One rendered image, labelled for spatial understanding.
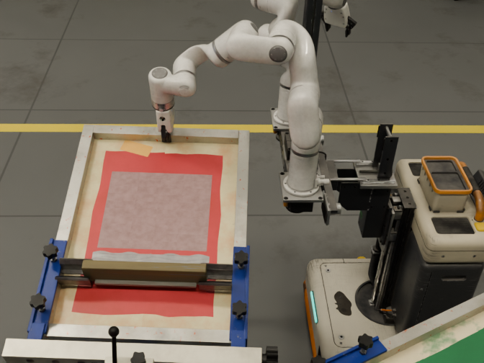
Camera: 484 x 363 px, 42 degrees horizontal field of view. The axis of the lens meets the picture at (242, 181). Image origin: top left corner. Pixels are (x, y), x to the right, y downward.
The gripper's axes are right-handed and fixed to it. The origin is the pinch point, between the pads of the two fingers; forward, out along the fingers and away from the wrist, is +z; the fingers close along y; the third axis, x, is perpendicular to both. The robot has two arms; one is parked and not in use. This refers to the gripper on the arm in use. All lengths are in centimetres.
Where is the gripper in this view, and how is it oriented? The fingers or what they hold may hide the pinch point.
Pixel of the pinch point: (166, 132)
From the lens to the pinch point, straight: 223.0
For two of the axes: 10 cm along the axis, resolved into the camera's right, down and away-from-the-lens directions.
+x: -10.0, -0.3, 0.1
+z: -0.2, 6.0, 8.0
